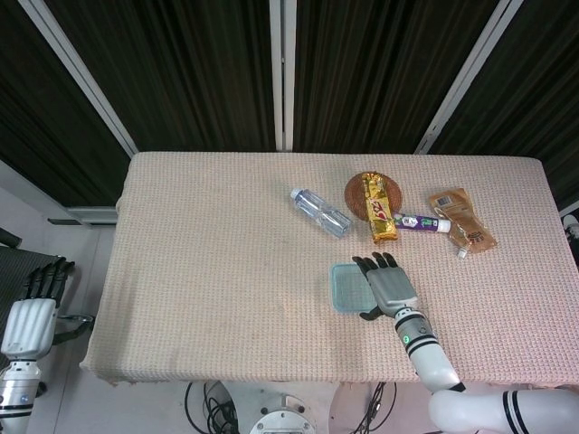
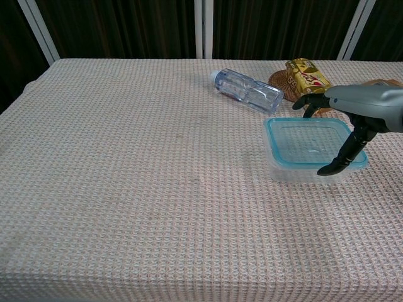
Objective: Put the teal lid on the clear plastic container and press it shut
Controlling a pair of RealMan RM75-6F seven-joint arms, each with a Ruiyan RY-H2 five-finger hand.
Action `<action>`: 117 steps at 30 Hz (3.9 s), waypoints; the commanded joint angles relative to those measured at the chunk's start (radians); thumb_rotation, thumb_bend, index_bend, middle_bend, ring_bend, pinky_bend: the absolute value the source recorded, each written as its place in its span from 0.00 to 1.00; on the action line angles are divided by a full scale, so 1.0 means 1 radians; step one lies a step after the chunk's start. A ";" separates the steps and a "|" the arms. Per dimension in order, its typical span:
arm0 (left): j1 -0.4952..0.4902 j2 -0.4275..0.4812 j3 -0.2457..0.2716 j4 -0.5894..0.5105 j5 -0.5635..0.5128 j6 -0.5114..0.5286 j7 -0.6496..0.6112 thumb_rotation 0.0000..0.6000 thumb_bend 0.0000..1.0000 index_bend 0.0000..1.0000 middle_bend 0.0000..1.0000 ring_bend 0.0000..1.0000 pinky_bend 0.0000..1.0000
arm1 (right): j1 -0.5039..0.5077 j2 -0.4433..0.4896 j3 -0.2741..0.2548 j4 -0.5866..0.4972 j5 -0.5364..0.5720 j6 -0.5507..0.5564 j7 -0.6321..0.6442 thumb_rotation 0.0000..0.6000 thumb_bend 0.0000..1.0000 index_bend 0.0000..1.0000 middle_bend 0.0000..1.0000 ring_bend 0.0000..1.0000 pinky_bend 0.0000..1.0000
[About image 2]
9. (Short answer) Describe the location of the right black grey robot hand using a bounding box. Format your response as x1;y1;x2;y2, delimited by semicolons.
292;84;403;176

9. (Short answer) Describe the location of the blue-rimmed clear plastic lid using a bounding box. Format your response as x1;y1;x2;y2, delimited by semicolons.
263;117;369;171

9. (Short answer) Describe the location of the clear plastic food container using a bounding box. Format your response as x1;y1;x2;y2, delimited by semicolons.
267;150;354;184

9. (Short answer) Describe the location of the gold wrapped snack bar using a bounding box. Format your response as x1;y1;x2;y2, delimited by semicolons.
285;58;333;114

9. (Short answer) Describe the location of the round brown woven coaster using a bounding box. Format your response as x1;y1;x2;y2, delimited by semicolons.
268;70;305;103

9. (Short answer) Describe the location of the clear plastic water bottle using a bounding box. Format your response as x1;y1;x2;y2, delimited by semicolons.
210;68;285;115

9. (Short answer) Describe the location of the pink waffle-weave tablecloth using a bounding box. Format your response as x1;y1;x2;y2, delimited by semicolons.
0;59;403;302

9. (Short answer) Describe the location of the black pleated curtain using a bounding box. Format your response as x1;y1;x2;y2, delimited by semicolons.
0;0;403;114

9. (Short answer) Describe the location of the white slanted frame post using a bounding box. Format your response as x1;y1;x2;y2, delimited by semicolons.
336;0;377;61
17;0;61;62

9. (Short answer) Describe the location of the white upright frame post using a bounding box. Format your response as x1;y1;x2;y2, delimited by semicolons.
194;0;214;60

